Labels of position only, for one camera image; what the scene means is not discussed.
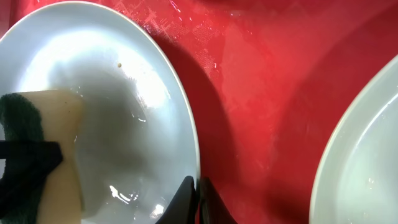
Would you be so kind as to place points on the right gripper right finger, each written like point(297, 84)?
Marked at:
point(212, 208)

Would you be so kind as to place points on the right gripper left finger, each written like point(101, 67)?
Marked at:
point(183, 207)

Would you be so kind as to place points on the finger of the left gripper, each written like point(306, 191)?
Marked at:
point(28, 163)

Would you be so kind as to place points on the green yellow sponge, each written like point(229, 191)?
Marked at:
point(52, 116)

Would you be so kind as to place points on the light blue front plate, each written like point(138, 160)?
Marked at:
point(137, 140)

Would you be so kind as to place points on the light blue plate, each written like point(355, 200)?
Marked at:
point(137, 140)
point(356, 180)

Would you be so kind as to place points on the red plastic tray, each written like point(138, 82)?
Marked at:
point(266, 81)

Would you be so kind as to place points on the light blue right plate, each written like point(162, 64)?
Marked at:
point(356, 180)

